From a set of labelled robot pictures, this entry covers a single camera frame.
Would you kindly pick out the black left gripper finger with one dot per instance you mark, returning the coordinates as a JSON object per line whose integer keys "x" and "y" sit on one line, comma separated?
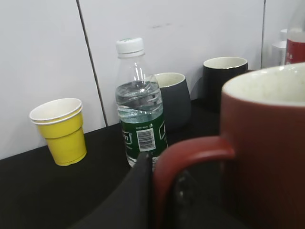
{"x": 129, "y": 206}

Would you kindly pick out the grey ceramic mug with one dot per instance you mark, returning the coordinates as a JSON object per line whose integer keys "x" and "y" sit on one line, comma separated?
{"x": 176, "y": 100}

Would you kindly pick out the black ceramic mug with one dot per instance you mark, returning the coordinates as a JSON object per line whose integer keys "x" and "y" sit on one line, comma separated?
{"x": 216, "y": 72}

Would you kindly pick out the red label cola bottle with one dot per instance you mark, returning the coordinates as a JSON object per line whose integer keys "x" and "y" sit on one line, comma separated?
{"x": 295, "y": 44}

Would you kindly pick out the yellow paper cup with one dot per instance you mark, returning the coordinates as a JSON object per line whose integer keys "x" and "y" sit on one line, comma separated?
{"x": 60, "y": 124}

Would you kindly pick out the green label water bottle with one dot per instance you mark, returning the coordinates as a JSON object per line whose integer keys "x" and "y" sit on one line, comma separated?
{"x": 139, "y": 103}

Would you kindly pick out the dark red ceramic mug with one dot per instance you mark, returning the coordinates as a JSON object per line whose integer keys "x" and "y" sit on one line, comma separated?
{"x": 262, "y": 146}

